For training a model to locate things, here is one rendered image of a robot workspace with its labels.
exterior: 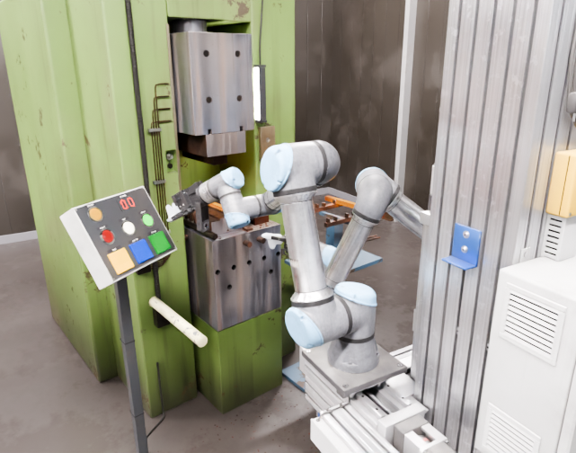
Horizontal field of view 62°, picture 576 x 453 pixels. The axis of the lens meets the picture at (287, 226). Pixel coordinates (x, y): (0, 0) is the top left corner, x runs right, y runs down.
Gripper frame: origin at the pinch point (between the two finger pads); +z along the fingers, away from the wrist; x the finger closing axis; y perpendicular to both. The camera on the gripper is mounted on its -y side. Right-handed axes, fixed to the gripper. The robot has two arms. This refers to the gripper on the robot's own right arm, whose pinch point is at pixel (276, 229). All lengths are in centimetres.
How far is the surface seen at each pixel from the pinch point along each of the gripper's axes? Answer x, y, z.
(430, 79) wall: 298, -50, 139
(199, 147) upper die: -12.5, -30.4, 37.2
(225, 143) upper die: -2.9, -32.1, 30.6
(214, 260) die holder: -15.5, 17.2, 24.6
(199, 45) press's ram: -13, -72, 31
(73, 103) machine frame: -47, -48, 89
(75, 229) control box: -73, -13, 13
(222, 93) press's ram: -3, -53, 31
